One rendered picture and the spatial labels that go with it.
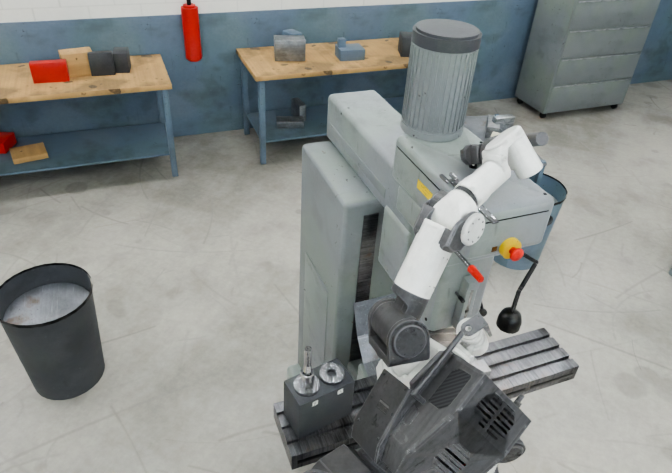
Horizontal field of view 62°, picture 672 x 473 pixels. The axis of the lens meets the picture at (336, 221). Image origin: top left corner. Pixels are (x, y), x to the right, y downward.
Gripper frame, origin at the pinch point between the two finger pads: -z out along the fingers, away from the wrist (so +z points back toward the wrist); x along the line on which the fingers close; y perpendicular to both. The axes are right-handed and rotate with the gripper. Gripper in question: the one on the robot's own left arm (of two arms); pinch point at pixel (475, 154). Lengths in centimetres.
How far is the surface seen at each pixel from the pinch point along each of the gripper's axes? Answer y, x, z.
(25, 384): -114, -185, -191
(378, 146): 5.1, -15.9, -42.2
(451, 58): 27.2, -5.8, -1.3
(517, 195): -11.6, 5.4, 12.7
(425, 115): 12.6, -9.7, -12.5
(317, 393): -77, -44, -34
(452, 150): 1.7, -2.5, -10.0
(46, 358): -90, -163, -157
